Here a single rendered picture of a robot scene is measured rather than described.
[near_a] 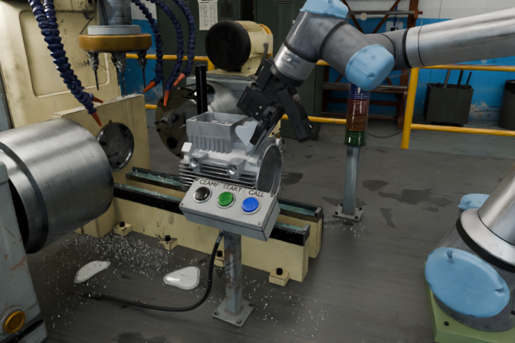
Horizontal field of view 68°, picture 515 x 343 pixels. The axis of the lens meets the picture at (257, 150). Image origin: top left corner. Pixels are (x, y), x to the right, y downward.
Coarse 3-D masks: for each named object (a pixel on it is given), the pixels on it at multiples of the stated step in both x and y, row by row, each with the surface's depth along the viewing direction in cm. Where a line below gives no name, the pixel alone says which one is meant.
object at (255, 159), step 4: (276, 140) 94; (280, 140) 94; (184, 144) 91; (188, 144) 90; (192, 144) 91; (280, 144) 95; (184, 148) 90; (188, 148) 90; (192, 148) 91; (280, 148) 95; (184, 152) 90; (188, 152) 90; (192, 152) 91; (252, 156) 83; (256, 156) 83; (260, 156) 83; (252, 160) 83; (256, 160) 83; (260, 160) 84; (252, 164) 83; (256, 164) 83; (260, 164) 84; (280, 188) 99
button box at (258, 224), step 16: (192, 192) 71; (240, 192) 69; (256, 192) 68; (192, 208) 68; (208, 208) 68; (224, 208) 67; (240, 208) 66; (272, 208) 66; (208, 224) 70; (224, 224) 68; (240, 224) 65; (256, 224) 63; (272, 224) 67
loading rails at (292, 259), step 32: (128, 192) 104; (160, 192) 113; (128, 224) 108; (160, 224) 102; (192, 224) 97; (288, 224) 89; (320, 224) 95; (224, 256) 93; (256, 256) 91; (288, 256) 87
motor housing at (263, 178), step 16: (240, 144) 87; (272, 144) 89; (208, 160) 87; (224, 160) 87; (272, 160) 98; (192, 176) 89; (208, 176) 88; (224, 176) 86; (240, 176) 84; (256, 176) 84; (272, 176) 99; (272, 192) 97
